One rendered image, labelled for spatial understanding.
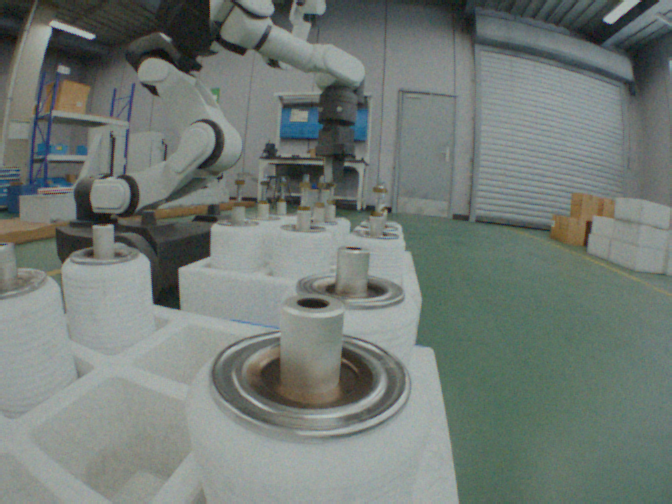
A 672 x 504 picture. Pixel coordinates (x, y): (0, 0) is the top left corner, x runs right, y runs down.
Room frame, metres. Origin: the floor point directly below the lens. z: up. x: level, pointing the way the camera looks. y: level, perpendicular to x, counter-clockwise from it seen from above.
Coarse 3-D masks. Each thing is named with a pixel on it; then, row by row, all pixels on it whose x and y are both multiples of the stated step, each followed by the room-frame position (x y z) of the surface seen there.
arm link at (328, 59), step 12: (312, 48) 0.71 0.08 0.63; (324, 48) 0.71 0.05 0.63; (336, 48) 0.72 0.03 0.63; (312, 60) 0.71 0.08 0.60; (324, 60) 0.70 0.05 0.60; (336, 60) 0.72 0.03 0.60; (348, 60) 0.73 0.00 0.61; (324, 72) 0.73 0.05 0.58; (336, 72) 0.72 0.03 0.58; (348, 72) 0.73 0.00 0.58; (360, 72) 0.75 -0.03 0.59; (348, 84) 0.76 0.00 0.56
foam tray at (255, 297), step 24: (192, 264) 0.54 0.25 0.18; (264, 264) 0.62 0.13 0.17; (408, 264) 0.67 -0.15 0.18; (192, 288) 0.51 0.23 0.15; (216, 288) 0.50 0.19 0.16; (240, 288) 0.49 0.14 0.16; (264, 288) 0.49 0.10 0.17; (288, 288) 0.48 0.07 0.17; (408, 288) 0.50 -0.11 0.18; (192, 312) 0.51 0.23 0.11; (216, 312) 0.50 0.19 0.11; (240, 312) 0.49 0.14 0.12; (264, 312) 0.49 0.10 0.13
